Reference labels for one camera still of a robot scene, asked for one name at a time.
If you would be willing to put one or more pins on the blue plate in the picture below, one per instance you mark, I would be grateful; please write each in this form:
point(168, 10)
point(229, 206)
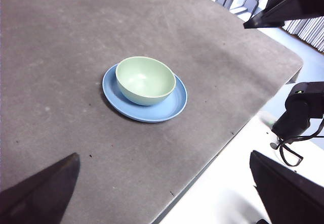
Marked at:
point(157, 112)

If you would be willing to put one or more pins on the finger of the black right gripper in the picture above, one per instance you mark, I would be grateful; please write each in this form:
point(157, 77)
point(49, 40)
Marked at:
point(274, 2)
point(278, 15)

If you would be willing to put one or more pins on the white slatted radiator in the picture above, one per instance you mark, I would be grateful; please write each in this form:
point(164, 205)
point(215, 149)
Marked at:
point(308, 32)

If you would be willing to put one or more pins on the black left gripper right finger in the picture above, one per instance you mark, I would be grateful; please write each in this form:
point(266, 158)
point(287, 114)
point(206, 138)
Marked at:
point(293, 198)

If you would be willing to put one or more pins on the green ribbed bowl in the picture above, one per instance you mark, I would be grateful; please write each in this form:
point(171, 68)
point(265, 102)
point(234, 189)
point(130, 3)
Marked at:
point(144, 80)

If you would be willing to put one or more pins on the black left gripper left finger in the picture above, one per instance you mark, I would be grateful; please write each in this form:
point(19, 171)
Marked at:
point(38, 198)

